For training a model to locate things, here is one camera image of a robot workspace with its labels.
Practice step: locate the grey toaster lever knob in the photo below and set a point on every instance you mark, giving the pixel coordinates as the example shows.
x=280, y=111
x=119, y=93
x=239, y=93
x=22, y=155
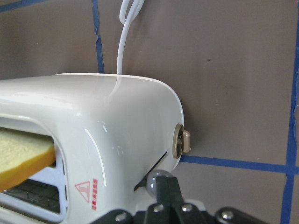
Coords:
x=151, y=180

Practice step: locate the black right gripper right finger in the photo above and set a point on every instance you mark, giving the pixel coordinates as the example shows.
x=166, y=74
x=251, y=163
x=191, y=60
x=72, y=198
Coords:
x=186, y=211

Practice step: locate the yellow bread slice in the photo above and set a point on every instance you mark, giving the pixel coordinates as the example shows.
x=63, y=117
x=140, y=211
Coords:
x=23, y=154

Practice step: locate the gold toaster dial knob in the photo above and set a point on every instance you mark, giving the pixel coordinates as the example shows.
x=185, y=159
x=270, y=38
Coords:
x=181, y=141

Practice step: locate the white toaster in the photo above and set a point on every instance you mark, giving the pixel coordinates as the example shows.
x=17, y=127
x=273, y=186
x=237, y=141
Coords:
x=109, y=132

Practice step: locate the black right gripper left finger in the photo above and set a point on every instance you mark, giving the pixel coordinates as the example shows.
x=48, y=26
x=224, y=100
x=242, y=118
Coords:
x=160, y=212

